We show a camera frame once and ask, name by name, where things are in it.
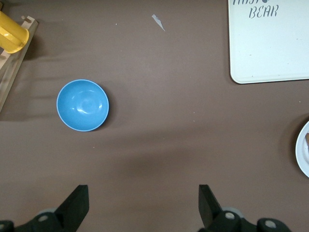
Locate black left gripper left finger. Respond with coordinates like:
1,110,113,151
14,185,90,232

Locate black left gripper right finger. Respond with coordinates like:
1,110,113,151
198,184,290,232

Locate white round plate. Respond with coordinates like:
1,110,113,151
295,120,309,178

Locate blue bowl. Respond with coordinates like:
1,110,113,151
56,79,111,132

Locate brown table cover sheet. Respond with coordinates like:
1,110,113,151
0,0,309,232

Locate wooden mug rack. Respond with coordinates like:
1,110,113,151
0,15,39,114

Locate cream bear print tray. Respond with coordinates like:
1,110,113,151
227,0,309,85

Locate yellow mug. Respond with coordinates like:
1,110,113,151
0,11,30,54

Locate small grey paper scrap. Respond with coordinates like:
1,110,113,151
151,14,166,32

